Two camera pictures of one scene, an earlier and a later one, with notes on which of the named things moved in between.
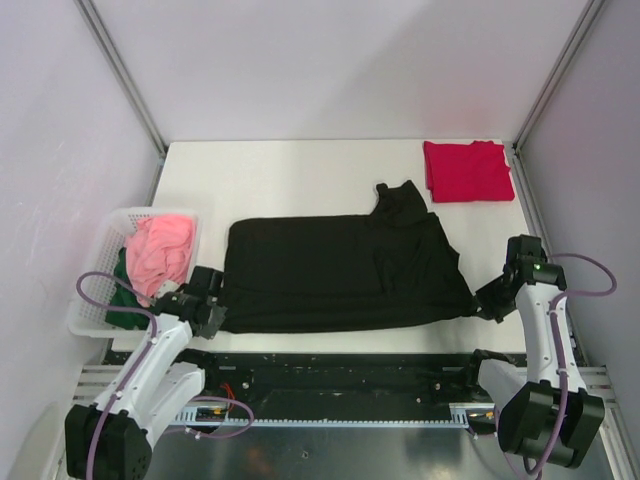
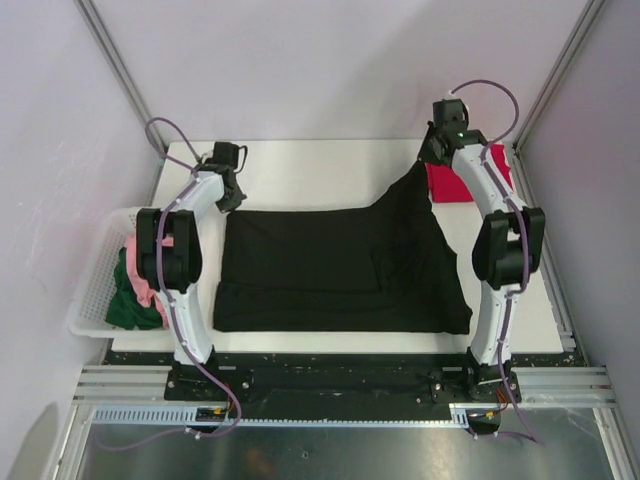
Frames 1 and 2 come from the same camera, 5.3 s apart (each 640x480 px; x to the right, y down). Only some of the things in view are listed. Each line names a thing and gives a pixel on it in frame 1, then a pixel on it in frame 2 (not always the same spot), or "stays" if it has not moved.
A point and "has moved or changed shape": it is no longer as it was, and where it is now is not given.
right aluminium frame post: [583, 25] stays
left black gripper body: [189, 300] -> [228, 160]
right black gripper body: [504, 301] -> [428, 151]
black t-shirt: [304, 272] has moved or changed shape
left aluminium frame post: [98, 32] stays
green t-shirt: [124, 296] stays
